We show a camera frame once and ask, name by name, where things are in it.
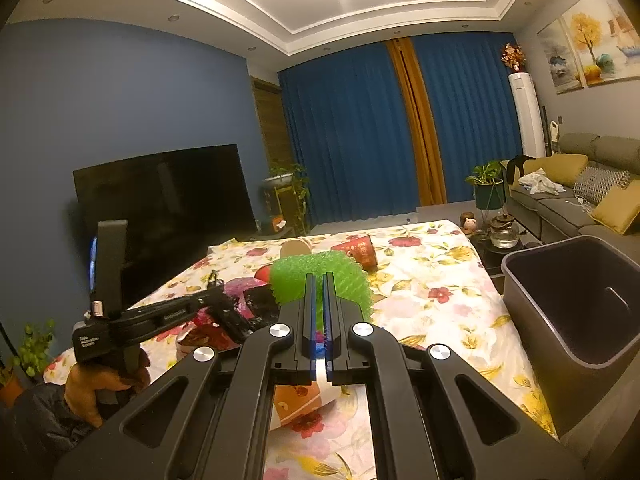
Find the grey sofa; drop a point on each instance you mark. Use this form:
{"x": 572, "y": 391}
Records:
{"x": 550, "y": 210}

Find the orange flower decoration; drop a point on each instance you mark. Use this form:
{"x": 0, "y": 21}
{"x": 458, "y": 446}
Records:
{"x": 514, "y": 57}

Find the wide blue curtain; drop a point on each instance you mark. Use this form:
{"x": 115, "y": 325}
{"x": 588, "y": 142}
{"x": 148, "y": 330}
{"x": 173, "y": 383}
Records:
{"x": 345, "y": 135}

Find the white cloth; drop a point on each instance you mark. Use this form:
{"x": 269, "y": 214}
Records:
{"x": 542, "y": 182}

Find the plant in green pot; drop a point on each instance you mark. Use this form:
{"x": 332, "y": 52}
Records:
{"x": 487, "y": 192}

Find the brown wooden door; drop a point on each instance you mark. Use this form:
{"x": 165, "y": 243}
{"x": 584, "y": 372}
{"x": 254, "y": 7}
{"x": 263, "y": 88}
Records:
{"x": 267, "y": 120}

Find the narrow blue curtain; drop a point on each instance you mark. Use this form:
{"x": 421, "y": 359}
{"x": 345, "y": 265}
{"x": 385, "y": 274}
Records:
{"x": 465, "y": 110}

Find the golden tree sailboat painting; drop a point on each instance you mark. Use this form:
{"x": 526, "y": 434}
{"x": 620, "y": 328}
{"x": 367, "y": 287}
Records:
{"x": 595, "y": 40}

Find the black garment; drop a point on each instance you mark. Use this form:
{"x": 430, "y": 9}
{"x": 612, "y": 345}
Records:
{"x": 515, "y": 165}

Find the square mustard cushion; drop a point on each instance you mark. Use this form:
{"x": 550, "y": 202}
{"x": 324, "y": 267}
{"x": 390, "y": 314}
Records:
{"x": 617, "y": 210}

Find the vine plant in white pot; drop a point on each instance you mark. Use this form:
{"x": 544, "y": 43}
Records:
{"x": 280, "y": 177}

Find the black television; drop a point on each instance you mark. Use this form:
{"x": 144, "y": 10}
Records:
{"x": 165, "y": 210}

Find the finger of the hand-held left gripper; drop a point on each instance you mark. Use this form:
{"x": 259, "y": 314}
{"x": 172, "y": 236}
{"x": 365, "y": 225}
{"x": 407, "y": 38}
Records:
{"x": 190, "y": 310}

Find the black white patterned cushion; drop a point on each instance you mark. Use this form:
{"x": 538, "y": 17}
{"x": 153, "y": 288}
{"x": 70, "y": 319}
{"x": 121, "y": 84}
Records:
{"x": 600, "y": 182}

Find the red white-rimmed paper cup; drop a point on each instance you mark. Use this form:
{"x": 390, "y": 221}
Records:
{"x": 295, "y": 405}

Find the orange curtain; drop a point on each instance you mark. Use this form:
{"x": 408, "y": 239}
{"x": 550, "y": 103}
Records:
{"x": 420, "y": 125}

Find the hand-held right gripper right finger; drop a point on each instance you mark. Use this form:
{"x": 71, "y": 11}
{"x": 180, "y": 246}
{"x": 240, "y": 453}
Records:
{"x": 327, "y": 340}

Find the gold plant stand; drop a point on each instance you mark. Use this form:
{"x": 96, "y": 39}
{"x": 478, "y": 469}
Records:
{"x": 287, "y": 205}

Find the white handheld device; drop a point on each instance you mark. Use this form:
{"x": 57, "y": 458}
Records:
{"x": 555, "y": 135}

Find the grey landscape painting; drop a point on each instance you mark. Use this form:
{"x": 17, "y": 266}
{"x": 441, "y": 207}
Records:
{"x": 560, "y": 57}

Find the dark red wrapper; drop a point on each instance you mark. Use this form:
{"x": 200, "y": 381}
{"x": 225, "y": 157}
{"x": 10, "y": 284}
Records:
{"x": 192, "y": 340}

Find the pink plastic bag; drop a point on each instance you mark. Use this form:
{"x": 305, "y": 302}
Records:
{"x": 240, "y": 290}

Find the pink figurine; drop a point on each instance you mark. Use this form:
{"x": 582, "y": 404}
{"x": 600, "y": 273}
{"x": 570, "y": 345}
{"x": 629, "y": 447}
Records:
{"x": 468, "y": 224}

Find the long mustard cushion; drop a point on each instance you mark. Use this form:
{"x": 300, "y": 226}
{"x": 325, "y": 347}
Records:
{"x": 555, "y": 167}

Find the beige paper cup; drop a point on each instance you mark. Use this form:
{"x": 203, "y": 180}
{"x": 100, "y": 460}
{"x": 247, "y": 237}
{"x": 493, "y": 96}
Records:
{"x": 295, "y": 249}

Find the glass teapot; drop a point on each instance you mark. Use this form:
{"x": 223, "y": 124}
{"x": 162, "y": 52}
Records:
{"x": 504, "y": 237}

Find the dark side table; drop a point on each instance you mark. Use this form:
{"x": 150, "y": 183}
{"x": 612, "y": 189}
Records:
{"x": 492, "y": 260}

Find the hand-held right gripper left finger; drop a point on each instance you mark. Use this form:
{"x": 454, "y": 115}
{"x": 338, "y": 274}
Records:
{"x": 313, "y": 342}

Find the white standing air conditioner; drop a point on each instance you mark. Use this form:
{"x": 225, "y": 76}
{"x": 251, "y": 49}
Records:
{"x": 527, "y": 115}

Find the grey trash bin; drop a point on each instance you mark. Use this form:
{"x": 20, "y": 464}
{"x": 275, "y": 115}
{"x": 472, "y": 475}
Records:
{"x": 550, "y": 320}

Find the person's left hand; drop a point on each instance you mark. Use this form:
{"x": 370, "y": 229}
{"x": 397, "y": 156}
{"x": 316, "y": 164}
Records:
{"x": 82, "y": 385}

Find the green foam net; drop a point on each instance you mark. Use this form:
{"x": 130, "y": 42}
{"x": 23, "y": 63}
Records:
{"x": 292, "y": 272}

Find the black plastic wrapper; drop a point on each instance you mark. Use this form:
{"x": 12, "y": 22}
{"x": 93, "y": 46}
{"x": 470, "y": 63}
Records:
{"x": 250, "y": 305}

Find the person's left forearm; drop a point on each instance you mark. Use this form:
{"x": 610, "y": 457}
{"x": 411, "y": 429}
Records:
{"x": 45, "y": 425}

